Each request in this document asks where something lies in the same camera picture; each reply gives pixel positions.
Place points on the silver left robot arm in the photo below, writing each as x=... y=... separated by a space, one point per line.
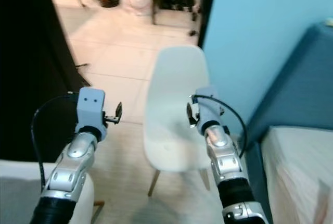
x=73 y=166

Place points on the white sheeted mattress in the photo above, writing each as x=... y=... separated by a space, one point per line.
x=299 y=177

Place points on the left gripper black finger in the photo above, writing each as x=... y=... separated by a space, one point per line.
x=119 y=110

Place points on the black door frame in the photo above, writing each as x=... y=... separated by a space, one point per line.
x=208 y=8

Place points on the black door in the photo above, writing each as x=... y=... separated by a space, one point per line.
x=31 y=78

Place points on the white plastic bag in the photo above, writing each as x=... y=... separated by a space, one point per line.
x=136 y=2

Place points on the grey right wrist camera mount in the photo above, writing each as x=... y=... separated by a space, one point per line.
x=209 y=107

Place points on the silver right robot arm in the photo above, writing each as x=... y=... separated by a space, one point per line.
x=226 y=161

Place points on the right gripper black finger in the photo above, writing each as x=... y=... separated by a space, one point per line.
x=189 y=112

